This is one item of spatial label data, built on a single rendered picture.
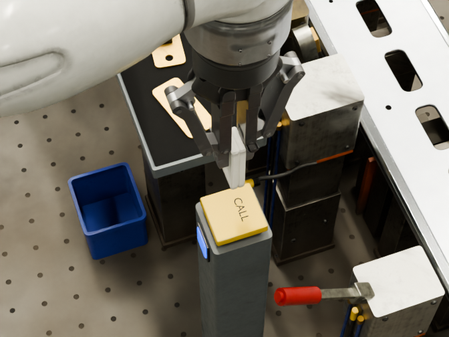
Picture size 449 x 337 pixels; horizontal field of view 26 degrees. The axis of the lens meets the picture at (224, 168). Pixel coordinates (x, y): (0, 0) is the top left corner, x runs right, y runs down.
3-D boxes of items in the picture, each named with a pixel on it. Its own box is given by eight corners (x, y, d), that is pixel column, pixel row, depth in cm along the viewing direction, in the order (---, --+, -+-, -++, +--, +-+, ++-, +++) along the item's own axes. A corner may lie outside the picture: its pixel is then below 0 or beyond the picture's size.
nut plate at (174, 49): (186, 64, 118) (186, 58, 117) (156, 69, 117) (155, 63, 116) (173, 12, 122) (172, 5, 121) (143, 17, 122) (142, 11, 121)
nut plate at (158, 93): (217, 124, 113) (217, 119, 112) (190, 140, 112) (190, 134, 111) (177, 77, 117) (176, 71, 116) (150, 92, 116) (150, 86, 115)
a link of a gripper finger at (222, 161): (230, 138, 93) (200, 147, 92) (229, 166, 97) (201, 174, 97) (224, 126, 94) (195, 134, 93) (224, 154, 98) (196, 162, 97)
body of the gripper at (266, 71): (202, 75, 78) (204, 139, 86) (301, 48, 79) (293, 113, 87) (173, 8, 82) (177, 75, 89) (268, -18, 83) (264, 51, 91)
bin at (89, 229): (152, 244, 157) (147, 217, 149) (91, 263, 155) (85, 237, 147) (131, 188, 162) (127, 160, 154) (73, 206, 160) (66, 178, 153)
